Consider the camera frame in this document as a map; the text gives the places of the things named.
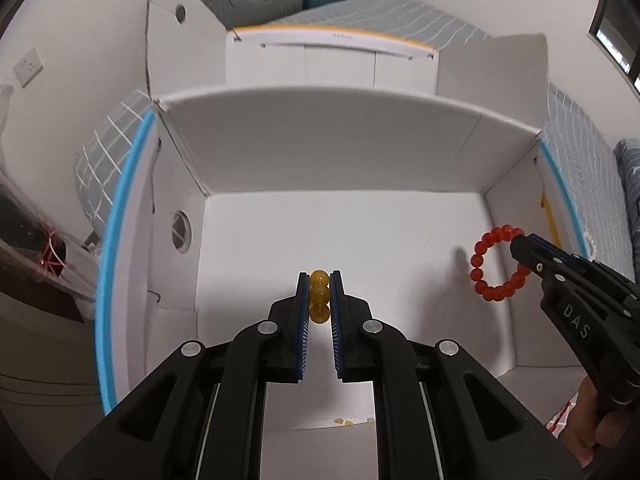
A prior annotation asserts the red bead bracelet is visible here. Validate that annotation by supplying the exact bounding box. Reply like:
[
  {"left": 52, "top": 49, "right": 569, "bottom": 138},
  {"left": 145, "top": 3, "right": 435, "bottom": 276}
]
[{"left": 468, "top": 224, "right": 533, "bottom": 304}]

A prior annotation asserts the yellow amber bead bracelet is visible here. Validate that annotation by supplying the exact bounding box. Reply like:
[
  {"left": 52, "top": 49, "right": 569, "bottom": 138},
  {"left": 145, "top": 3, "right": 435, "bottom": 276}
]
[{"left": 307, "top": 268, "right": 332, "bottom": 324}]

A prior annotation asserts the person's right hand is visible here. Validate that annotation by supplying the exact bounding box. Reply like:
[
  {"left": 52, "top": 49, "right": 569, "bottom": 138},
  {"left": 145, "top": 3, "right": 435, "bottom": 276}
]
[{"left": 559, "top": 377, "right": 639, "bottom": 479}]

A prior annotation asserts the white box with blue outside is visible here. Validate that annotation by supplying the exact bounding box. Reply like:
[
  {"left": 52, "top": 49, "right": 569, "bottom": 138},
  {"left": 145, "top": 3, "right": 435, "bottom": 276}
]
[{"left": 96, "top": 18, "right": 585, "bottom": 479}]

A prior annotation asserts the dark framed window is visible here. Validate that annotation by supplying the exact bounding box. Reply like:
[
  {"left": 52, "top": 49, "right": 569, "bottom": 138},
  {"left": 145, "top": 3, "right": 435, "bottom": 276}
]
[{"left": 589, "top": 0, "right": 639, "bottom": 93}]

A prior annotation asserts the white box with orange outside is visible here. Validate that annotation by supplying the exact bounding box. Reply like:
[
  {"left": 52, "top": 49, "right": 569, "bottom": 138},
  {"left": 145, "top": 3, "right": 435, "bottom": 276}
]
[{"left": 227, "top": 24, "right": 438, "bottom": 96}]

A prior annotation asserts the white wall socket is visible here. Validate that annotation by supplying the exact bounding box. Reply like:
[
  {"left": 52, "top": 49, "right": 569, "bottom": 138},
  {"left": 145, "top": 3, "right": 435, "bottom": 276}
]
[{"left": 14, "top": 48, "right": 43, "bottom": 88}]

